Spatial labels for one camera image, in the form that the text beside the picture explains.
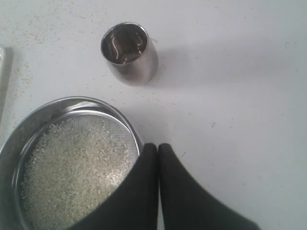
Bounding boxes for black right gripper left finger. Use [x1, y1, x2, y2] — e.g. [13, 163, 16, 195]
[70, 143, 159, 230]

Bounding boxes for white square plastic tray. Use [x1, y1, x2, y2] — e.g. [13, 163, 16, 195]
[0, 46, 13, 120]

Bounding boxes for round stainless steel sieve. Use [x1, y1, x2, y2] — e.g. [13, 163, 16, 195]
[0, 96, 143, 230]

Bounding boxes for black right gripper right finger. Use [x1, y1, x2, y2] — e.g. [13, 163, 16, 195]
[158, 143, 259, 230]

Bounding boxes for white coarse grains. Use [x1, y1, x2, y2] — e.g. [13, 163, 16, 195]
[21, 115, 138, 230]

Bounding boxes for stainless steel cup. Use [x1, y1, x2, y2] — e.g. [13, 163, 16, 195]
[100, 22, 159, 86]

